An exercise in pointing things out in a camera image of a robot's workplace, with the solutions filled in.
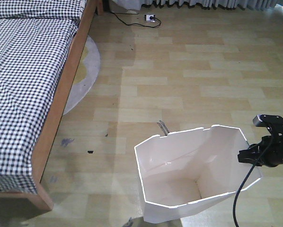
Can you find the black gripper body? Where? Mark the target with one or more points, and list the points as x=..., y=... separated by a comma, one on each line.
x=268, y=152

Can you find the white plastic trash bin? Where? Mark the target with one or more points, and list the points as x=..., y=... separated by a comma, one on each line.
x=187, y=172

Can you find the grey pleated curtain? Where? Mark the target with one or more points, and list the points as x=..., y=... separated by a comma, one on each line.
x=230, y=4

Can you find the floor power socket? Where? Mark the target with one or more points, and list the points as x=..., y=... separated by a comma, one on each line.
x=150, y=18

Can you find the round grey rug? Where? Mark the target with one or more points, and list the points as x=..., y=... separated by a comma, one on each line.
x=86, y=74

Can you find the black white checkered bedsheet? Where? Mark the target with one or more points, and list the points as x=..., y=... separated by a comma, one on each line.
x=35, y=37

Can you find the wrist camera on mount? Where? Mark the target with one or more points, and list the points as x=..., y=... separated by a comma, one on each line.
x=273, y=123

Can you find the wooden bed frame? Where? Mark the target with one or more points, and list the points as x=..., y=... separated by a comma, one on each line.
x=42, y=149

